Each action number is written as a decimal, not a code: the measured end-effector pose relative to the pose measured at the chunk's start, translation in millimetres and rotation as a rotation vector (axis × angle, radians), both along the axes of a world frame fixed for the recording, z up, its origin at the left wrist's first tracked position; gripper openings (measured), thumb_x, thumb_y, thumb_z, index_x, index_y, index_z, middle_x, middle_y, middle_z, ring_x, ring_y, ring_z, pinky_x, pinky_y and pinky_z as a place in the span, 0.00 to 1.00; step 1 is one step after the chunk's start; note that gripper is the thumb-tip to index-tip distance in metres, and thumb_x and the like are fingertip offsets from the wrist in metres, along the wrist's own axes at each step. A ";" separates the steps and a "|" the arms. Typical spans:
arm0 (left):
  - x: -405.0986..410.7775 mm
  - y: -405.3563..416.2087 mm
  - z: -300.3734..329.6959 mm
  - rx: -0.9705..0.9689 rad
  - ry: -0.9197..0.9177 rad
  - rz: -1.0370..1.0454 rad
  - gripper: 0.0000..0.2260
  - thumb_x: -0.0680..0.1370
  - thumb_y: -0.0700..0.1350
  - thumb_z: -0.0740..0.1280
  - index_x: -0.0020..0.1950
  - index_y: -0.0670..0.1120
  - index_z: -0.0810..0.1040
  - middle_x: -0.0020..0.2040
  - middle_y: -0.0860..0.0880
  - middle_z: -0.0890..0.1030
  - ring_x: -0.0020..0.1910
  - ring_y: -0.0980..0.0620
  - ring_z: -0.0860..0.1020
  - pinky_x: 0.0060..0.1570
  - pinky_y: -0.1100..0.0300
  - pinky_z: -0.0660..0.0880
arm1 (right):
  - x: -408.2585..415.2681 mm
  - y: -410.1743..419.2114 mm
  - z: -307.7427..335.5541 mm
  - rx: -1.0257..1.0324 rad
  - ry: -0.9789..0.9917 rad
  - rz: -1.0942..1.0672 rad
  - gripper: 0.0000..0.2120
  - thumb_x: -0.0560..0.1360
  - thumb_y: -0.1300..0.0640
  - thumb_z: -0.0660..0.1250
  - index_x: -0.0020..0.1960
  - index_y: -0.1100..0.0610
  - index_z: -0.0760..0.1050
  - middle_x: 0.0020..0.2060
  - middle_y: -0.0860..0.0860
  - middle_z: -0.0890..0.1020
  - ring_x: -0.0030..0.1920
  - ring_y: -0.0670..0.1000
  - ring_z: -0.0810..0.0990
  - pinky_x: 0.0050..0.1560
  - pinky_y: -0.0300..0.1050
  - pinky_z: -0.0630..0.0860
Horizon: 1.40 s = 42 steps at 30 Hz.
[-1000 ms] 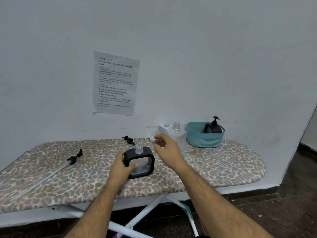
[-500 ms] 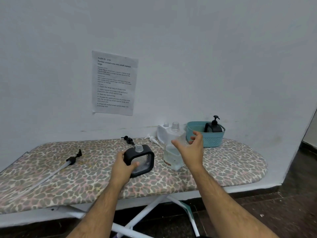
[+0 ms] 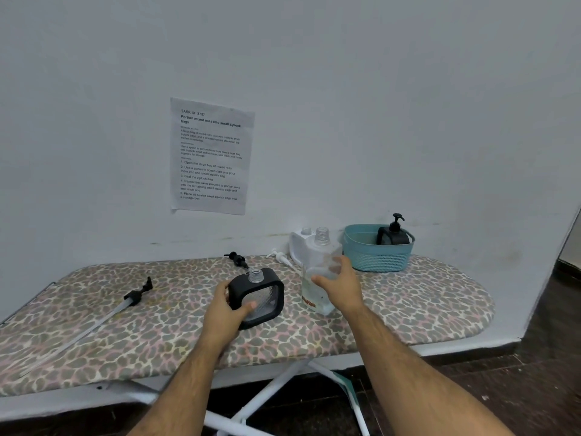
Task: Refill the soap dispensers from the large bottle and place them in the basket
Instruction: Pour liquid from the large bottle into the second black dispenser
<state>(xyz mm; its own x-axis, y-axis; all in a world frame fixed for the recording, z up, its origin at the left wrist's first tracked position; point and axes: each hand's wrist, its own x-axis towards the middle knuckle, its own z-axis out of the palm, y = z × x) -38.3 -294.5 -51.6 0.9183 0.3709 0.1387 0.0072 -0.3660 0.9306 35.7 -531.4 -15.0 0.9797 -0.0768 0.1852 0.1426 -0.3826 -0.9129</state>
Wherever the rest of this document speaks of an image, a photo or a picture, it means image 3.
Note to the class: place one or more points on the person's right forearm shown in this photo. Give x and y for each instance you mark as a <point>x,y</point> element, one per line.
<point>408,381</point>

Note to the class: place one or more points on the white ironing board legs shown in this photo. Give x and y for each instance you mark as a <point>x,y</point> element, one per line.
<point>272,390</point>

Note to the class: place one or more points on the person's left hand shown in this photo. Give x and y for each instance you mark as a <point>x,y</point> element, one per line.
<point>222,322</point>

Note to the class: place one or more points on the white square soap dispenser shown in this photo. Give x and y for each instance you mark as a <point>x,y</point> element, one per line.
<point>297,247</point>

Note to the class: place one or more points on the black square dispenser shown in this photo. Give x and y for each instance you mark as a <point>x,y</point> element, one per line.
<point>392,238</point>
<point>238,286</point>

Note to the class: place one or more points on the person's left forearm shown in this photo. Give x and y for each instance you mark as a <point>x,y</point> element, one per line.
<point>181,395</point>

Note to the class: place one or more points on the person's right hand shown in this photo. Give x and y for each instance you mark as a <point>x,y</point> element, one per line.
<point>345,290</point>

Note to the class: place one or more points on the small black pump head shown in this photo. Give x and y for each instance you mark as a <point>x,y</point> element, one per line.
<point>236,258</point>
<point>396,224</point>

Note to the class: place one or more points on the transparent bottle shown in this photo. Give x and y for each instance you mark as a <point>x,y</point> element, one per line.
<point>317,290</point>

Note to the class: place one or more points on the leopard print ironing board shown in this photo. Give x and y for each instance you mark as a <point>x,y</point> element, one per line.
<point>408,304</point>

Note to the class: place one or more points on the small white pump head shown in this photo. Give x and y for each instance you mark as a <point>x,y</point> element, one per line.
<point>281,257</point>

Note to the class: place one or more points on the black pump with long tube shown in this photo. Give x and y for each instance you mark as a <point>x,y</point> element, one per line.
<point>134,295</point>

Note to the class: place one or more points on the teal plastic basket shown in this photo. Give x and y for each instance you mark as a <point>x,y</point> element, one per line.
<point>376,258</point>

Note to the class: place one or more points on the printed paper sheet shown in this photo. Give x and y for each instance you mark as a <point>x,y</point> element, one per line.
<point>211,154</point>

